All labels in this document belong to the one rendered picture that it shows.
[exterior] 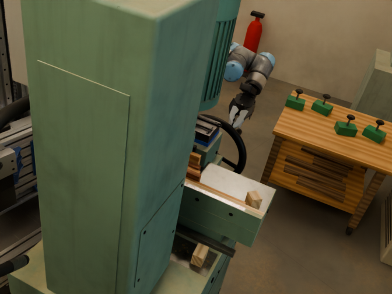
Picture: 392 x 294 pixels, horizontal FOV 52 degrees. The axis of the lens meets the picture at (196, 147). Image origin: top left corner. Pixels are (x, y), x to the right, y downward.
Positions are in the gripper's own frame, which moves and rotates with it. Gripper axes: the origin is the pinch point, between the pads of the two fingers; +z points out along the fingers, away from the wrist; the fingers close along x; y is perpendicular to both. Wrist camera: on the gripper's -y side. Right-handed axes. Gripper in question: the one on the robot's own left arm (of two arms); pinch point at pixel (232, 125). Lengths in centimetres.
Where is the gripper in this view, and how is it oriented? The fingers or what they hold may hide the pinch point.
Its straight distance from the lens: 148.1
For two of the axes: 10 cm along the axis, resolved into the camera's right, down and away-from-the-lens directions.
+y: 0.7, 4.5, 8.9
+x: -9.0, -3.6, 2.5
